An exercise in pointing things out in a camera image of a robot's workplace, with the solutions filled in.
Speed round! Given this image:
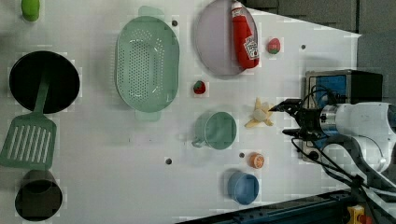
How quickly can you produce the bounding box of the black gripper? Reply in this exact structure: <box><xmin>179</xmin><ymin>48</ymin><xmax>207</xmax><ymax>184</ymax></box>
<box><xmin>270</xmin><ymin>99</ymin><xmax>323</xmax><ymax>140</ymax></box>

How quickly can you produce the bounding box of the peeled plush banana toy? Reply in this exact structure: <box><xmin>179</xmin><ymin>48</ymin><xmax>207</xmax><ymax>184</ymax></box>
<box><xmin>245</xmin><ymin>97</ymin><xmax>274</xmax><ymax>128</ymax></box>

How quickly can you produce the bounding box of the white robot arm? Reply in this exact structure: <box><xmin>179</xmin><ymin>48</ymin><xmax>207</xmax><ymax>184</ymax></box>
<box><xmin>271</xmin><ymin>99</ymin><xmax>395</xmax><ymax>193</ymax></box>

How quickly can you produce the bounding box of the silver black toaster oven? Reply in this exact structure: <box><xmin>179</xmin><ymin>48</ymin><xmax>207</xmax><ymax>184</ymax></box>
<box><xmin>305</xmin><ymin>70</ymin><xmax>388</xmax><ymax>165</ymax></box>

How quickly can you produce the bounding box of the orange slice toy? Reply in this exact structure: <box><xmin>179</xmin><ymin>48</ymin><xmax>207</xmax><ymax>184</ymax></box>
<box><xmin>248</xmin><ymin>153</ymin><xmax>265</xmax><ymax>169</ymax></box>

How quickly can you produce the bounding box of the pale strawberry toy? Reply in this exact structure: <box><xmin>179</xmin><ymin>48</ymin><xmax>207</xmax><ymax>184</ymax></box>
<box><xmin>267</xmin><ymin>38</ymin><xmax>281</xmax><ymax>54</ymax></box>

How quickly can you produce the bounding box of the green mug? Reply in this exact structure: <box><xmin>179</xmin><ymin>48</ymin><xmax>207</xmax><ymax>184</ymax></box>
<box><xmin>191</xmin><ymin>112</ymin><xmax>237</xmax><ymax>150</ymax></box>

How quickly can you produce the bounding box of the red ketchup bottle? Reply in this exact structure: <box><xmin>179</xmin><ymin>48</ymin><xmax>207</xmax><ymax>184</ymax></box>
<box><xmin>231</xmin><ymin>1</ymin><xmax>260</xmax><ymax>69</ymax></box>

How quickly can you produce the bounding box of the blue cup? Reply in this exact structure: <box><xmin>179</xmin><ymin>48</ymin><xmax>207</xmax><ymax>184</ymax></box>
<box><xmin>227</xmin><ymin>172</ymin><xmax>260</xmax><ymax>205</ymax></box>

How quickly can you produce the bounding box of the dark red strawberry toy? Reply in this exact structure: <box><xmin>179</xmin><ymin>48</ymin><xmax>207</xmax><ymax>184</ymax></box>
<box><xmin>193</xmin><ymin>80</ymin><xmax>206</xmax><ymax>94</ymax></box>

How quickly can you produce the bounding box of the lilac round plate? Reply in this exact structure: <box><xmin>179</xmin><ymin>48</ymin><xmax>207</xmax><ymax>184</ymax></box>
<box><xmin>195</xmin><ymin>0</ymin><xmax>259</xmax><ymax>76</ymax></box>

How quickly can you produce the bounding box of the green plastic colander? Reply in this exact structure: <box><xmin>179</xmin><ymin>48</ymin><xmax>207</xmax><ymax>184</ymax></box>
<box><xmin>115</xmin><ymin>6</ymin><xmax>179</xmax><ymax>121</ymax></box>

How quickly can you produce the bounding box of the black round pan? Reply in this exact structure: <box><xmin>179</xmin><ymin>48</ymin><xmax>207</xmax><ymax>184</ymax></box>
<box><xmin>9</xmin><ymin>50</ymin><xmax>80</xmax><ymax>114</ymax></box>

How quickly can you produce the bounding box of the green slotted spatula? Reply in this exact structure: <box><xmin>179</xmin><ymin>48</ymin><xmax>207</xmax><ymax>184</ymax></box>
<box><xmin>1</xmin><ymin>71</ymin><xmax>57</xmax><ymax>170</ymax></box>

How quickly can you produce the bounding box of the black cup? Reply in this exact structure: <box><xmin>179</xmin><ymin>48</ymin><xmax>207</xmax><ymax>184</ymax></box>
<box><xmin>15</xmin><ymin>170</ymin><xmax>64</xmax><ymax>221</ymax></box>

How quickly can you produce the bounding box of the lime green object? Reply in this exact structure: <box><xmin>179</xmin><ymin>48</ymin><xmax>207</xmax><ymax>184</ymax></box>
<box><xmin>21</xmin><ymin>0</ymin><xmax>40</xmax><ymax>21</ymax></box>

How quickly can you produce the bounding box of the blue metal frame rail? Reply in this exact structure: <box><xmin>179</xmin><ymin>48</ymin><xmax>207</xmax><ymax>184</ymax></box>
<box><xmin>177</xmin><ymin>190</ymin><xmax>353</xmax><ymax>224</ymax></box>

